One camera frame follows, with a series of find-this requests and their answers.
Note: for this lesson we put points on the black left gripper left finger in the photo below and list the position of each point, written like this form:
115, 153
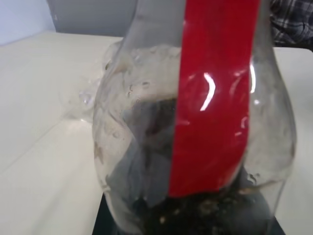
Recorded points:
102, 220

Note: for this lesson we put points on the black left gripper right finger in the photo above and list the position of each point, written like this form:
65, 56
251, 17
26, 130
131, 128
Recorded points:
279, 228

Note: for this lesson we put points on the clear plastic bottle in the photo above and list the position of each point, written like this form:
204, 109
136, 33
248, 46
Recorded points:
89, 98

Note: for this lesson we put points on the clear bottle with red tape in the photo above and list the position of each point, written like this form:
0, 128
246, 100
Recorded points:
210, 102

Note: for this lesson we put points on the person in plaid shirt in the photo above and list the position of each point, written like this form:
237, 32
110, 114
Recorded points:
293, 23

